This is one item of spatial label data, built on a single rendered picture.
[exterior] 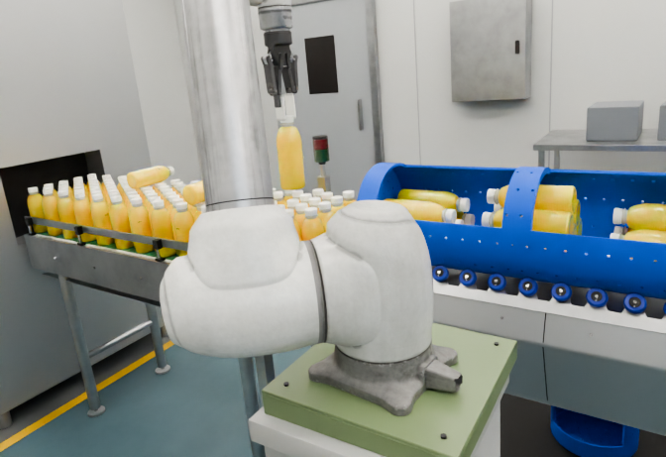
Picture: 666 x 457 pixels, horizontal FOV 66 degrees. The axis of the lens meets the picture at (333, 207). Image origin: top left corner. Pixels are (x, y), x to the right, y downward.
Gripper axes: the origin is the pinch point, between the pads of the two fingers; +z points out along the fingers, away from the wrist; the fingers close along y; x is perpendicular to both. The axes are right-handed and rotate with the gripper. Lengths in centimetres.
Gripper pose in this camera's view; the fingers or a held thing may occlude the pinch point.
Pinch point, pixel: (284, 107)
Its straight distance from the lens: 147.2
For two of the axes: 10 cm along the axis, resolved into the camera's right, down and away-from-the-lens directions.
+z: 0.9, 9.6, 2.5
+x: -8.3, -0.7, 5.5
